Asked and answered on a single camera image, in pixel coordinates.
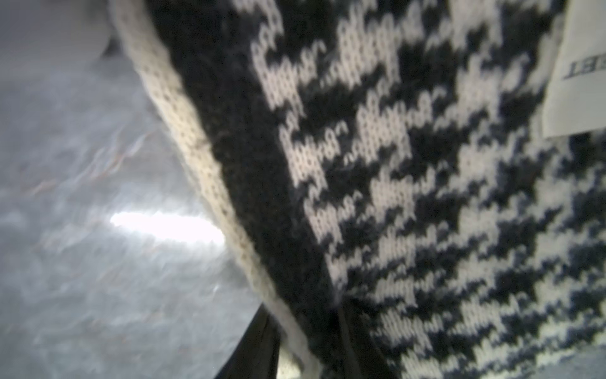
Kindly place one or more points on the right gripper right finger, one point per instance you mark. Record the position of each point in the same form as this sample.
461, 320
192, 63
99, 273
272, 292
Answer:
362, 358

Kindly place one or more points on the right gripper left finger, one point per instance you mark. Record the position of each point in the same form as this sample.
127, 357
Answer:
257, 353

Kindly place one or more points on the small houndstooth scarf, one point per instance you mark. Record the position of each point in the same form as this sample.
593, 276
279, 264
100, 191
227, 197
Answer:
440, 165

